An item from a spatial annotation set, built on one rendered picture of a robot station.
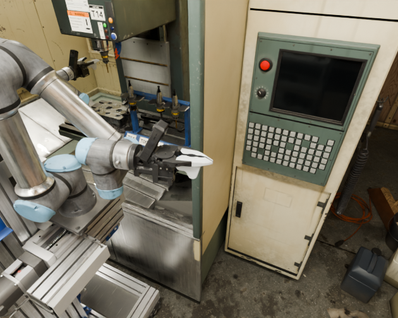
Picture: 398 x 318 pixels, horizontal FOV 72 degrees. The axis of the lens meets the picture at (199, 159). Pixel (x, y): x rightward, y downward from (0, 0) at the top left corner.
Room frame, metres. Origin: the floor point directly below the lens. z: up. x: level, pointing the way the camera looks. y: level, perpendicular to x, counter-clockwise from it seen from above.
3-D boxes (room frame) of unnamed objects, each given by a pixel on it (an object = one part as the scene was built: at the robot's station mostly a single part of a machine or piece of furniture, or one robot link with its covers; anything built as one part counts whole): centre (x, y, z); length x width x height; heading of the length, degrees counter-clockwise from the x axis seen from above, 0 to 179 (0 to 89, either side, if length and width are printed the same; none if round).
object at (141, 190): (1.47, 0.64, 0.70); 0.90 x 0.30 x 0.16; 65
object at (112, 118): (1.94, 0.67, 0.97); 0.29 x 0.23 x 0.05; 65
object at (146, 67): (2.32, 0.46, 1.16); 0.48 x 0.05 x 0.51; 65
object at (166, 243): (1.34, 0.92, 0.40); 2.08 x 0.07 x 0.80; 65
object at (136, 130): (1.76, 0.47, 1.05); 0.10 x 0.05 x 0.30; 155
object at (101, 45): (1.92, 0.65, 1.52); 0.16 x 0.16 x 0.12
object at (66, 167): (0.78, 0.50, 1.33); 0.13 x 0.12 x 0.14; 169
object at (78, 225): (0.77, 0.51, 1.13); 0.36 x 0.22 x 0.06; 154
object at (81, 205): (0.78, 0.50, 1.21); 0.15 x 0.15 x 0.10
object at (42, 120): (2.20, 1.25, 0.75); 0.89 x 0.67 x 0.26; 155
